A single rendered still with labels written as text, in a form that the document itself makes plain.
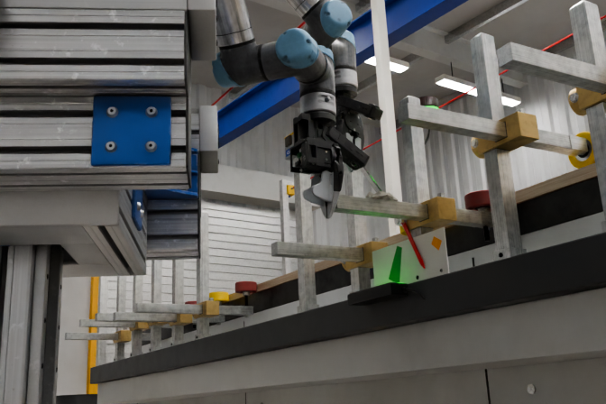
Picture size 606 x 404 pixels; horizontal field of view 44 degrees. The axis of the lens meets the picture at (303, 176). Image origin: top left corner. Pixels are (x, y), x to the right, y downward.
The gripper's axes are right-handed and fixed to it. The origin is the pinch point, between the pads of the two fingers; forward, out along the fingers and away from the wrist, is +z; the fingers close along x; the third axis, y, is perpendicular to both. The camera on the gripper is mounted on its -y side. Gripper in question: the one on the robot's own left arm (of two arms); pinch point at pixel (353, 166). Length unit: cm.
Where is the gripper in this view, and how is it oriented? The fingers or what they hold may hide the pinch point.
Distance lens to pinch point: 176.9
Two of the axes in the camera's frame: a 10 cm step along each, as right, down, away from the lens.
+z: 0.3, 9.6, -2.9
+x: -6.4, -2.0, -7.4
